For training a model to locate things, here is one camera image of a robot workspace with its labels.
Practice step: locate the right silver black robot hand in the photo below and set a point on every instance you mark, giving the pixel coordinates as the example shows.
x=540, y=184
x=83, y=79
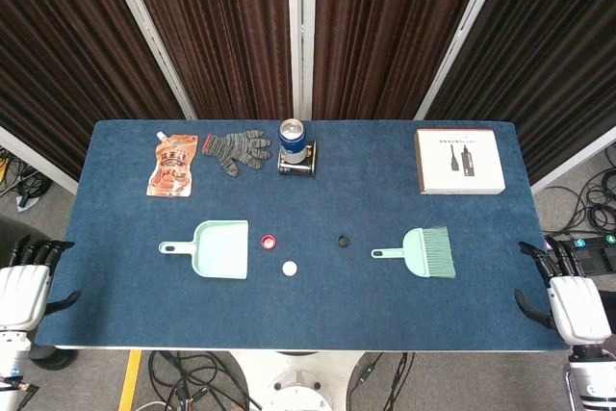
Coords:
x=580, y=307

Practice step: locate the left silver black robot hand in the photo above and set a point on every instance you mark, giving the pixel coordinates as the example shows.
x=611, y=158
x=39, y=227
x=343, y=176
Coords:
x=21, y=295

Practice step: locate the mint green hand brush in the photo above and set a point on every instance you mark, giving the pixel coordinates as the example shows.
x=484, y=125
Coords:
x=416, y=252

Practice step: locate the mint green dustpan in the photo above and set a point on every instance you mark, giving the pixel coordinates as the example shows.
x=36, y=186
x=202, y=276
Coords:
x=223, y=252

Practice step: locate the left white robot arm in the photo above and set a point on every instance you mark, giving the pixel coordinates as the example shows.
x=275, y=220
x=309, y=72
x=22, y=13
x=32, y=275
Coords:
x=12, y=358

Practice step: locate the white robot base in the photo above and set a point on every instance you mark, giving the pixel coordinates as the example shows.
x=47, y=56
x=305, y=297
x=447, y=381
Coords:
x=298, y=382

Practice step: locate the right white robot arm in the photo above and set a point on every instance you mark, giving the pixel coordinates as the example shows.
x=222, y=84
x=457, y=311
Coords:
x=592, y=377

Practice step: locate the orange spouted pouch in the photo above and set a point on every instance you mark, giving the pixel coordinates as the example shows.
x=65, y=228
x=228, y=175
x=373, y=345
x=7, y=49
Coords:
x=171, y=165

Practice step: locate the black bottle cap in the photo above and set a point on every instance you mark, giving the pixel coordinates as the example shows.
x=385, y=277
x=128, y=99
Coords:
x=343, y=241

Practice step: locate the red bottle cap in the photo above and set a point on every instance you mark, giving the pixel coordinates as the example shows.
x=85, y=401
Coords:
x=269, y=241

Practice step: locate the white bottle cap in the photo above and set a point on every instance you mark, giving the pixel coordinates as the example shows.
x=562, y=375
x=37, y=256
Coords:
x=289, y=268

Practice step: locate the blue drink can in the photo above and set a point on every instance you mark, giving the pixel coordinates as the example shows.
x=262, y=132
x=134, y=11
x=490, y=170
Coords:
x=292, y=141

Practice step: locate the power strip with coloured buttons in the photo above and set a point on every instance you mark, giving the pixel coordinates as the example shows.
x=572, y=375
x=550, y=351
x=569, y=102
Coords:
x=597, y=240

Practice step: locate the yellow floor tape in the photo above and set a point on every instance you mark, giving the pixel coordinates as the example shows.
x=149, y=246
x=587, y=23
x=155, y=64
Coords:
x=130, y=382

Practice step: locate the white printed cardboard box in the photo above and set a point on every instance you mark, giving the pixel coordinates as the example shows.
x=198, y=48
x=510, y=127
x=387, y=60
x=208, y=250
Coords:
x=462, y=163

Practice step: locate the dark brown pleated curtain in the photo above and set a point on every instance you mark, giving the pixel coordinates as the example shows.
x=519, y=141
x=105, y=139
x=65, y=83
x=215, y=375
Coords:
x=58, y=55
x=553, y=55
x=226, y=31
x=380, y=31

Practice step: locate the grey knit work glove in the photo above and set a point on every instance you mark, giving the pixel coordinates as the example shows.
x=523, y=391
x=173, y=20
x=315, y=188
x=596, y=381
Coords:
x=233, y=148

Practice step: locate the blue felt table cover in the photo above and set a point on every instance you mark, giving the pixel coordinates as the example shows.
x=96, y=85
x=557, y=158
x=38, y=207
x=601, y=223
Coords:
x=308, y=310

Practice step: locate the black can holder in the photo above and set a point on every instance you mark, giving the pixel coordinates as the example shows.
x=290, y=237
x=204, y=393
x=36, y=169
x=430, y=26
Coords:
x=310, y=165

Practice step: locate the white metal frame post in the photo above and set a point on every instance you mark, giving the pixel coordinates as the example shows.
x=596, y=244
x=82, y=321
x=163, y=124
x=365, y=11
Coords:
x=572, y=161
x=300, y=31
x=144, y=31
x=462, y=31
x=38, y=163

